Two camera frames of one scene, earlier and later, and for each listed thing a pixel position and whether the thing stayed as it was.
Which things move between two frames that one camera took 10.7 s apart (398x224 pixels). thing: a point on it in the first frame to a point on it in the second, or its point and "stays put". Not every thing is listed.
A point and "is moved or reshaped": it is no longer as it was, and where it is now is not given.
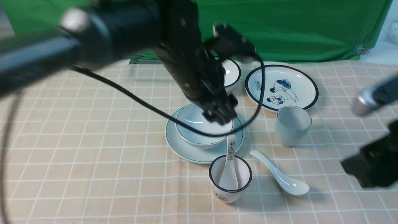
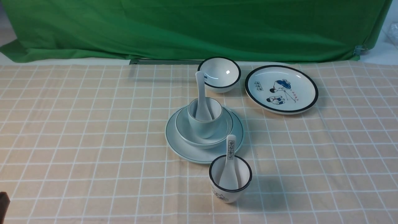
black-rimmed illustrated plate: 285,85 stays put
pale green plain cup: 292,123 to 205,129
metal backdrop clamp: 360,49 stays put
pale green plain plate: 186,152 stays put
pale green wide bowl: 192,114 stays put
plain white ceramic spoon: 288,184 is moved or reshaped
